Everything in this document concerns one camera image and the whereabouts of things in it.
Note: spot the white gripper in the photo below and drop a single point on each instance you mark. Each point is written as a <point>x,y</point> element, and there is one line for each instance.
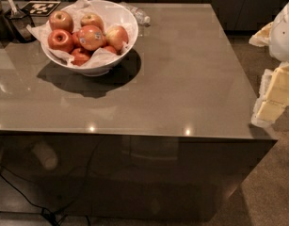
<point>283,35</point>

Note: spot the red-yellow apple right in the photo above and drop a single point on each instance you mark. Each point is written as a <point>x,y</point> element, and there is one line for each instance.
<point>117,36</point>

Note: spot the red apple under right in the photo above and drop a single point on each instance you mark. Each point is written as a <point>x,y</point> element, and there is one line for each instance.
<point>110,49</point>

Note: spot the white ceramic bowl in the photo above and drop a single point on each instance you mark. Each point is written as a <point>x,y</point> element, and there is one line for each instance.
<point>101,62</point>

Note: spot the large red stickered apple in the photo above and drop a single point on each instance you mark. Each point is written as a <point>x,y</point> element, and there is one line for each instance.
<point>90,37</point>

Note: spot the yellow-red apple back centre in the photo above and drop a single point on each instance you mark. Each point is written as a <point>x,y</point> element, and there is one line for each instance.
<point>92,19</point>

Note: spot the small red apple front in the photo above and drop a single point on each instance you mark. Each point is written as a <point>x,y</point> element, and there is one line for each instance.
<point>80,56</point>

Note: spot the red apple front left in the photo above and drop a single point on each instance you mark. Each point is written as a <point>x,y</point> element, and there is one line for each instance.
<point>60,39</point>

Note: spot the red apple back left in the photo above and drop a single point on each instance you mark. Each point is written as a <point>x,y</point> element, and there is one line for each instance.
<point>61,19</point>

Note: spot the clear plastic water bottle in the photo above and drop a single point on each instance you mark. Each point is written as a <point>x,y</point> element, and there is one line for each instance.
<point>141,16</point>

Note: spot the white crumpled paper liner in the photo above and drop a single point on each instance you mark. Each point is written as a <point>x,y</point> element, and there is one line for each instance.
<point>88,36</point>

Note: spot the black white fiducial marker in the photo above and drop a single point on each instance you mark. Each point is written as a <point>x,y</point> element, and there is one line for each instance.
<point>41,8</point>

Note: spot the dark scoop with white handle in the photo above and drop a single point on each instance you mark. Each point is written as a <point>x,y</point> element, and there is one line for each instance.
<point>19,21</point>

